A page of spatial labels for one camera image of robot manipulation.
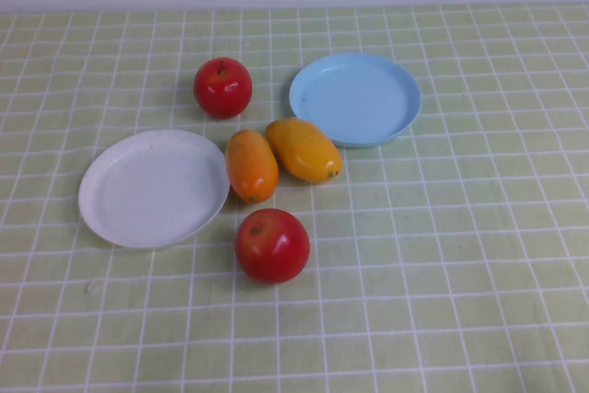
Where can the yellow mango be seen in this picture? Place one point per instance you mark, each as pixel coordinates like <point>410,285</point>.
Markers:
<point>303,150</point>

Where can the orange mango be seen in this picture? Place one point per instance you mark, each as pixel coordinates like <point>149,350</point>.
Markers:
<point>251,167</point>

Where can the red apple with yellowish dimple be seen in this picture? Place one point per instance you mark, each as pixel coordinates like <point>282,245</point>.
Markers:
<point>272,248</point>

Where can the red apple with stem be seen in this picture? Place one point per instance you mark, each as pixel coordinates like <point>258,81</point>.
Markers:
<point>223,89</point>

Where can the light blue plate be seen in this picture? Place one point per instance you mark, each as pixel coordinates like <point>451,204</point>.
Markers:
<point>354,98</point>

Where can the white plate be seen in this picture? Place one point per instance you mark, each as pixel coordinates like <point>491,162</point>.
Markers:
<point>152,190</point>

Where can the green checked tablecloth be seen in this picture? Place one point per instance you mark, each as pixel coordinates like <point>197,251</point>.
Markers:
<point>414,250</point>

